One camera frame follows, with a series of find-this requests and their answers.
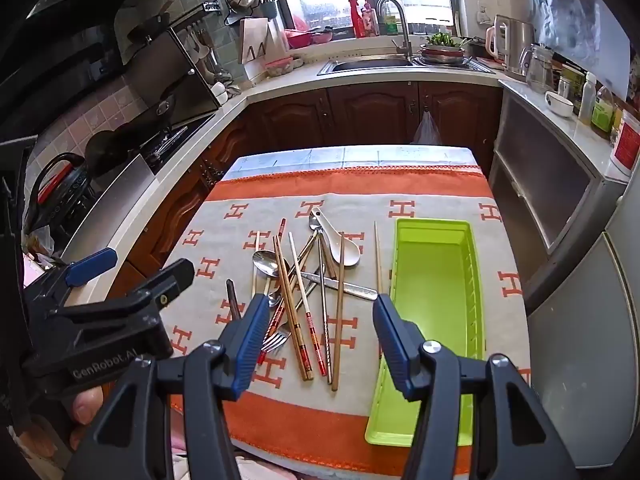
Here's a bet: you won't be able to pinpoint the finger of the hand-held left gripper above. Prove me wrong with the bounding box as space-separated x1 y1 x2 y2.
47 258 196 326
30 248 119 306

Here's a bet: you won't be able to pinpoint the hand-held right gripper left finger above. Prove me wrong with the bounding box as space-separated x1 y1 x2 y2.
65 294 273 480

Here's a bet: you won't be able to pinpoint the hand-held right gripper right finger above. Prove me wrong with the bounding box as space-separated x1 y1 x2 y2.
372 292 576 480

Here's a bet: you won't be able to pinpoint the steel fork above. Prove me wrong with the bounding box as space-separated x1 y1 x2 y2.
260 275 323 353

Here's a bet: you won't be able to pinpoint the wide steel soup spoon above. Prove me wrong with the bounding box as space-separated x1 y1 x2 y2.
226 279 243 323

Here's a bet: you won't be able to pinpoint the steel chopstick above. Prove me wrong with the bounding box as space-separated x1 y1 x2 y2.
318 237 333 385

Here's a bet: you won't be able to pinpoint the large steel spoon handle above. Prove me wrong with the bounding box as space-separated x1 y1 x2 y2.
251 250 379 302

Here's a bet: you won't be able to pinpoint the green plastic utensil tray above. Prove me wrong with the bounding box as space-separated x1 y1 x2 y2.
364 217 487 447

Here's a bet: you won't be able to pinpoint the light bamboo chopstick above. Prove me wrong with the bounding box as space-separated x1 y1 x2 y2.
374 221 385 297

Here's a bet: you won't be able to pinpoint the white ceramic spoon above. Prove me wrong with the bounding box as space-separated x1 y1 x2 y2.
311 206 363 267

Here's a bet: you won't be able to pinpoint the small steel spoon brown handle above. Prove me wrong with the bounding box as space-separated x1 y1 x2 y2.
307 211 338 278

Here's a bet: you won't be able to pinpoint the person's left hand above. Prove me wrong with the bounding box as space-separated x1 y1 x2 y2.
67 385 106 453

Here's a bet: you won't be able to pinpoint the black red pressure cooker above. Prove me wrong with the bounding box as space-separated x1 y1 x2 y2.
25 152 96 241

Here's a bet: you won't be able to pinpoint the steel splash plate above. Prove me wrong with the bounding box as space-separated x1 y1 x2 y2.
65 155 156 256

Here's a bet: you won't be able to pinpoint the black wok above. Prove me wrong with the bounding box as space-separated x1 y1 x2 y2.
85 130 146 171

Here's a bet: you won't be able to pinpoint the gas stove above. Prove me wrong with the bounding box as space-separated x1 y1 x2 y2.
140 125 201 171

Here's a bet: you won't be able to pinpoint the orange grey printed tablecloth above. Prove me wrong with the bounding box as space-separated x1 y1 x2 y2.
162 165 532 466

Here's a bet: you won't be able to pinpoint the light blue checked table cover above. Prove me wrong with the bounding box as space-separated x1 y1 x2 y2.
234 146 482 170

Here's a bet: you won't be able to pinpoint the grey refrigerator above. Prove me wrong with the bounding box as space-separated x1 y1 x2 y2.
525 170 640 468

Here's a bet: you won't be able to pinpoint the black glass splash panel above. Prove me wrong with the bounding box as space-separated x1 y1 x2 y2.
127 25 222 130

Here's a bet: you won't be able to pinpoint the white plastic bag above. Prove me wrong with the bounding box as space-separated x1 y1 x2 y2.
412 110 442 146

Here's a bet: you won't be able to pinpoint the grey metal cabinet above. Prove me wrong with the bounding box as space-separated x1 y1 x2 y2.
487 87 631 261

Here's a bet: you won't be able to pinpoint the black range hood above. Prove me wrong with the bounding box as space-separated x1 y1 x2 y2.
0 0 183 136

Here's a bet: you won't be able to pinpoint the brown wooden base cabinets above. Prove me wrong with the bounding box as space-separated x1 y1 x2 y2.
107 82 503 301

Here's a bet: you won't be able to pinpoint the wooden cutting board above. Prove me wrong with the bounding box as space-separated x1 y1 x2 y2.
239 17 271 63

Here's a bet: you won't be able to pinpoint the white cutting board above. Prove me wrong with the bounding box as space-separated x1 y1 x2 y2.
267 22 291 58

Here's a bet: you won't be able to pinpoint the red plastic basin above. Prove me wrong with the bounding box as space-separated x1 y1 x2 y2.
286 27 335 50

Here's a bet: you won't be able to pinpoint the steel sink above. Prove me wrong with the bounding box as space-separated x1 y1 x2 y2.
316 55 496 77

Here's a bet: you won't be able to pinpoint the white bowl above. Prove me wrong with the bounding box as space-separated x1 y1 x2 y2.
545 91 575 118

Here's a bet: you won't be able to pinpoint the steel basin with greens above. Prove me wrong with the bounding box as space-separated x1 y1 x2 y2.
419 32 468 65

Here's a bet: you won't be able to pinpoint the red label container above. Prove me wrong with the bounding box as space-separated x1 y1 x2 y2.
611 110 640 176

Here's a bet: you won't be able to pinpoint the white plastic bottle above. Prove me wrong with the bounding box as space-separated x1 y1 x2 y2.
579 72 598 126

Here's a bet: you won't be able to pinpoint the glass pitcher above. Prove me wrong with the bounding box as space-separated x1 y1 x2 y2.
520 42 556 93

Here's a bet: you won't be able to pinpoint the green label oil bottle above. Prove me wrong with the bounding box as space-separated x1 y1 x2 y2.
591 85 617 136

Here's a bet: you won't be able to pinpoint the steel faucet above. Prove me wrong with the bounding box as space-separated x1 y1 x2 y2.
376 0 415 58

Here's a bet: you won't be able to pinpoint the white pink kettle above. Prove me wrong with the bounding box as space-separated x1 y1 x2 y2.
486 15 511 63

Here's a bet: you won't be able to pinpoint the red spray bottle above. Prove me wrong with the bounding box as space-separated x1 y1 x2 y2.
350 0 367 38

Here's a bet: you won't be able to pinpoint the steel kettle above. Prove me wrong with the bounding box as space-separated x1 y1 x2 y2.
505 19 536 81

